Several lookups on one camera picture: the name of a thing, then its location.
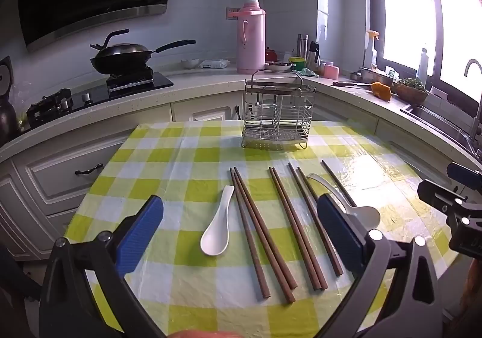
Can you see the steel vacuum bottle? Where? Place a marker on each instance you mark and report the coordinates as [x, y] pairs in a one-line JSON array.
[[302, 46]]

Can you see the white ceramic spoon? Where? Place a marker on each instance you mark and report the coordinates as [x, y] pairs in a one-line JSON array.
[[214, 240]]

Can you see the yellow checked tablecloth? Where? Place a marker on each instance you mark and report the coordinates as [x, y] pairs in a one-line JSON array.
[[180, 157]]

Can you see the black glass gas stove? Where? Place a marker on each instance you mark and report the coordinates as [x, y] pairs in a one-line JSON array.
[[150, 81]]

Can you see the white plastic box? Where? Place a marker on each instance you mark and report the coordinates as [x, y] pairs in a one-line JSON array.
[[438, 92]]

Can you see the white green carton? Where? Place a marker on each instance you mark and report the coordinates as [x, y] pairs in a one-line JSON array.
[[392, 72]]

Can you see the wall socket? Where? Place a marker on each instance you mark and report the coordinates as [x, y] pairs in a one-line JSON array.
[[230, 13]]

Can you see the steel wok lid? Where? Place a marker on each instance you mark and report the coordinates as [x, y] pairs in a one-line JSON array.
[[124, 48]]

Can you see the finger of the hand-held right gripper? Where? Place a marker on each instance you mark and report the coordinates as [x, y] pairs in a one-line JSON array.
[[463, 174], [436, 193]]

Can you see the pink cup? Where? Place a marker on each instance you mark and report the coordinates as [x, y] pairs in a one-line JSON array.
[[332, 72]]

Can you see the pink thermos jug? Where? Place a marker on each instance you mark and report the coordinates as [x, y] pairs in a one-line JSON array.
[[250, 47]]

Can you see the wicker basket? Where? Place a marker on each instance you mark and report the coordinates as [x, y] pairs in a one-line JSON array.
[[410, 96]]

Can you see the black wok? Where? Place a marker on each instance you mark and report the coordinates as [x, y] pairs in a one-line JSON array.
[[113, 64]]

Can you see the orange cloth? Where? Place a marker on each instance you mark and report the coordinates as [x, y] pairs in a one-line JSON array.
[[381, 92]]

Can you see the green dish cloth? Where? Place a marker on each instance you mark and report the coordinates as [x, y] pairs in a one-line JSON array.
[[310, 73]]

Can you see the red pot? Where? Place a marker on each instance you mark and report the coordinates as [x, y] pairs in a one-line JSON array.
[[271, 55]]

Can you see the small steel bowl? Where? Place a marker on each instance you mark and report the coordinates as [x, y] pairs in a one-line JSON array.
[[355, 76]]

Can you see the small white bowl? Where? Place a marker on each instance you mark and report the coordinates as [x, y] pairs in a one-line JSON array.
[[190, 63]]

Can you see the spray bottle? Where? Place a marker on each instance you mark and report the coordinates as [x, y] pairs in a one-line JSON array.
[[371, 53]]

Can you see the white detergent bottle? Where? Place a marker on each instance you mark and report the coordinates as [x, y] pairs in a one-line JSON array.
[[423, 70]]

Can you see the person's left hand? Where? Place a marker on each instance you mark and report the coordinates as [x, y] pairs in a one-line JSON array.
[[203, 334]]

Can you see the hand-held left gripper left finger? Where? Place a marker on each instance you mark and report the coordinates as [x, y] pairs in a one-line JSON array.
[[141, 232]]

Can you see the yellow green container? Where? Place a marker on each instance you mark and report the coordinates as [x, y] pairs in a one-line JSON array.
[[296, 63]]

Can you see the steel sink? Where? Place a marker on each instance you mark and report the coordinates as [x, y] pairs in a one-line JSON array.
[[433, 115]]

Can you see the person's right hand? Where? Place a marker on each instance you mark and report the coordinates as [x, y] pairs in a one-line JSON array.
[[472, 296]]

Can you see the white jar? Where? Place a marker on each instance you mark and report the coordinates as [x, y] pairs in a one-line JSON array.
[[287, 57]]

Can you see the large steel basin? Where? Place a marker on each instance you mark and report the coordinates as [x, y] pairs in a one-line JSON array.
[[376, 77]]

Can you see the wet wipes pack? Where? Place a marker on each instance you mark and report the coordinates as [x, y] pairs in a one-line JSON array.
[[214, 63]]

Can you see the leafy greens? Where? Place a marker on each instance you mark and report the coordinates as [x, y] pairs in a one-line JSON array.
[[410, 83]]

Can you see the window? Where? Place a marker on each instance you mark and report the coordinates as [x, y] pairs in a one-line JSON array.
[[403, 2]]

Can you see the black lidded carafe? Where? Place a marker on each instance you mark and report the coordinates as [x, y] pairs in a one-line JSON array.
[[313, 55]]

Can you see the set of wooden chopsticks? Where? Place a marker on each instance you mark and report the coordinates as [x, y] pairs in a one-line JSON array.
[[296, 228]]

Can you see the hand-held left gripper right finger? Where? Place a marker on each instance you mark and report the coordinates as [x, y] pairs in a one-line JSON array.
[[339, 236]]

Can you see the steel faucet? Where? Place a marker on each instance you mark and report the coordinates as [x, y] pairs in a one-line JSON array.
[[475, 123]]

